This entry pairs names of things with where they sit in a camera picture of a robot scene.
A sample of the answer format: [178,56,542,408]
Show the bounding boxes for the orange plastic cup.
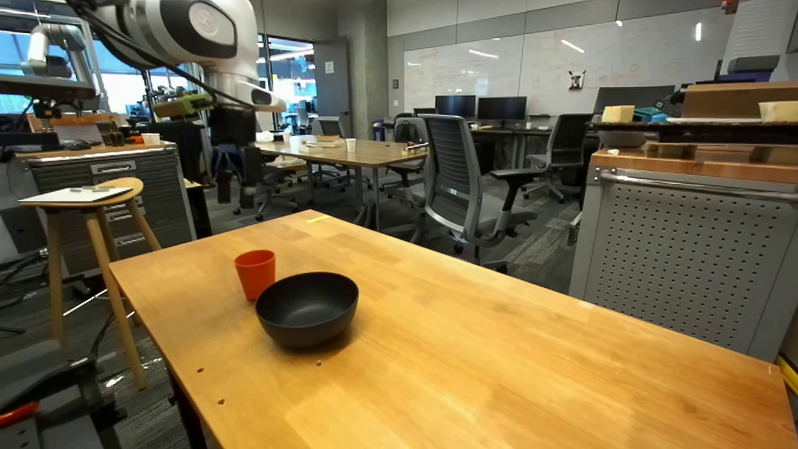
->
[233,247,279,304]

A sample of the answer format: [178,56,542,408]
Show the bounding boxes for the black bowl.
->
[255,271,361,352]

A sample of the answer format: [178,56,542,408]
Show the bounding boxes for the grey mesh office chair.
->
[418,112,543,262]

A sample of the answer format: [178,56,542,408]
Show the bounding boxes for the wooden meeting table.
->
[253,135,432,231]

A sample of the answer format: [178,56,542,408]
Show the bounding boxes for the black computer monitor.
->
[476,95,528,126]
[433,92,478,121]

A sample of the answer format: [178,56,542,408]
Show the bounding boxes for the grey door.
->
[311,37,355,121]

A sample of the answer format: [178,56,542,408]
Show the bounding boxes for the black office chair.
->
[526,112,597,206]

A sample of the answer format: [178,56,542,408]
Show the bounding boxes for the pale foam block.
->
[599,102,638,128]
[756,97,798,126]

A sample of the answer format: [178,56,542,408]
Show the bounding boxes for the teal object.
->
[633,105,670,128]

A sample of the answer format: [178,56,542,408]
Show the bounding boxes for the grey drawer cabinet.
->
[14,142,200,277]

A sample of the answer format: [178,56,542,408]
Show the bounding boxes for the grey perforated tool cabinet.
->
[568,147,798,365]

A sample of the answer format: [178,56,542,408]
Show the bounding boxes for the wooden stool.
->
[21,175,164,390]

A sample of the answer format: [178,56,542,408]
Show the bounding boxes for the white papers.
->
[18,182,135,209]

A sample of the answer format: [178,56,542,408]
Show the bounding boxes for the wooden box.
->
[681,80,798,121]

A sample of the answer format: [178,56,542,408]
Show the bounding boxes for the yellow tape strip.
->
[775,355,798,400]

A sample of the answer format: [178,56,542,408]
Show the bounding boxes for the wall whiteboard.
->
[402,7,735,121]

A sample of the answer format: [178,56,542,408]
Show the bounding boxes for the metal shelf frame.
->
[0,7,109,112]

